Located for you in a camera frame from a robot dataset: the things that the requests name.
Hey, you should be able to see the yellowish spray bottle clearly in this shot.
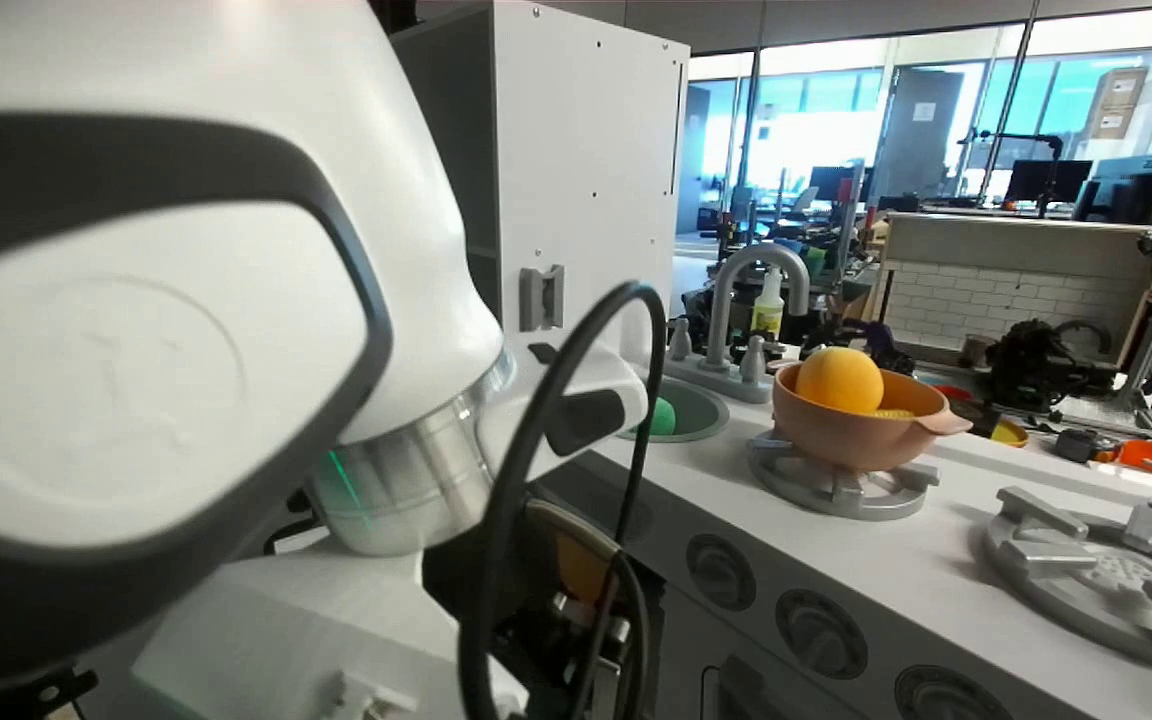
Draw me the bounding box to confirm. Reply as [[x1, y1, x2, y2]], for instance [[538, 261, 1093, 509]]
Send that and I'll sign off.
[[748, 261, 790, 343]]

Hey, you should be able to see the green plush ball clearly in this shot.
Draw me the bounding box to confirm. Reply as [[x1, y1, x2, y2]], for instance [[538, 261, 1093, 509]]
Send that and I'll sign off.
[[645, 392, 678, 439]]

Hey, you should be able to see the grey toy stove burner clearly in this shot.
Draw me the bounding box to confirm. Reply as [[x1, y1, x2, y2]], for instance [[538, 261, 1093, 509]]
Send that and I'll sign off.
[[972, 484, 1152, 675], [748, 431, 942, 524]]

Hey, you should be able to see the black computer monitor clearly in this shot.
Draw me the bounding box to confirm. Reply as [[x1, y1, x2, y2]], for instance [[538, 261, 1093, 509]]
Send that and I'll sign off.
[[1005, 158, 1097, 207], [1077, 149, 1152, 230]]

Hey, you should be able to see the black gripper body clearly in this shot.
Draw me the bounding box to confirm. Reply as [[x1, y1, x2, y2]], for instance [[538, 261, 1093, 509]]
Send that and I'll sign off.
[[520, 592, 640, 720]]

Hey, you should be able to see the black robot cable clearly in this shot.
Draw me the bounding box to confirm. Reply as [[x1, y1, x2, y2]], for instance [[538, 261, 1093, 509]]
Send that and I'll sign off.
[[451, 278, 670, 720]]

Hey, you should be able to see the orange toy fruit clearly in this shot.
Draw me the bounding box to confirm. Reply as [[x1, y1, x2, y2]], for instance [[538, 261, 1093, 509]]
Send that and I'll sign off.
[[790, 343, 887, 416]]

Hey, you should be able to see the grey toy stove knob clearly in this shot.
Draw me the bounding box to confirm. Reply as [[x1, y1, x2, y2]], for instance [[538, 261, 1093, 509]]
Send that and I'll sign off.
[[772, 590, 870, 685], [685, 533, 758, 618], [893, 659, 1016, 720]]

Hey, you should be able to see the black bag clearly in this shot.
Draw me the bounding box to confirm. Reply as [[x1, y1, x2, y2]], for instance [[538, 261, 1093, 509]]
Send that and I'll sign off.
[[980, 317, 1120, 416]]

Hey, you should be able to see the grey toy faucet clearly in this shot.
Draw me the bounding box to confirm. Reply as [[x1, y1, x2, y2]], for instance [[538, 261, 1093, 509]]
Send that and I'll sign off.
[[665, 241, 814, 392]]

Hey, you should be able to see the tan toy bowl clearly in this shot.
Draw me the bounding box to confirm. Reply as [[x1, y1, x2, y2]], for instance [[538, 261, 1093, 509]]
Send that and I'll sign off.
[[767, 359, 976, 475]]

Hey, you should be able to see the white brick-pattern counter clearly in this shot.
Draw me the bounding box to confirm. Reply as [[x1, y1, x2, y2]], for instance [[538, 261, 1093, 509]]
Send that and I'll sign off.
[[874, 207, 1152, 359]]

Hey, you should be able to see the grey toy sink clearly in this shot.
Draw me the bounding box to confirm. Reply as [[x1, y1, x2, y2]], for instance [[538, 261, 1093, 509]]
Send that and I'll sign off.
[[635, 377, 734, 449]]

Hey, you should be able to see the hanging window sign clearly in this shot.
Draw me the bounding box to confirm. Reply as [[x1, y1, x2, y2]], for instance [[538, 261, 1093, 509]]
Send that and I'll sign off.
[[1080, 64, 1149, 144]]

